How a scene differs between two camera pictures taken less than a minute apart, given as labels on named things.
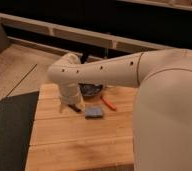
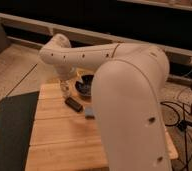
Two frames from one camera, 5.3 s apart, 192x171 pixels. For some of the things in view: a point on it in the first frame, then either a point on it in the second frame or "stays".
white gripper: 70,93 to 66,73
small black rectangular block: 74,107 stays
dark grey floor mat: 15,121 stays
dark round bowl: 90,89 stays
